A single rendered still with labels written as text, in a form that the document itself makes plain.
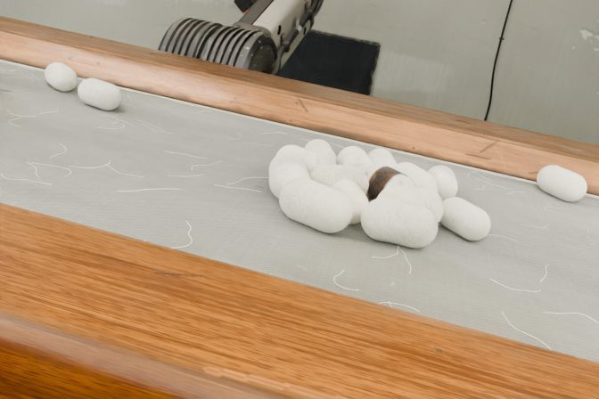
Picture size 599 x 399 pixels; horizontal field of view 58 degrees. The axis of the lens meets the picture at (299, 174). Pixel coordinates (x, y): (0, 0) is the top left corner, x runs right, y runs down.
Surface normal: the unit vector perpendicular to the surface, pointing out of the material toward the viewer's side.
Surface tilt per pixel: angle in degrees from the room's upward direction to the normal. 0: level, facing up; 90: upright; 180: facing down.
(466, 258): 0
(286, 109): 45
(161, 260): 0
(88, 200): 0
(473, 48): 90
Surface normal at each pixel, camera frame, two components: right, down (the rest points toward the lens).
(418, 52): -0.11, 0.27
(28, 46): 0.00, -0.48
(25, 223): 0.18, -0.94
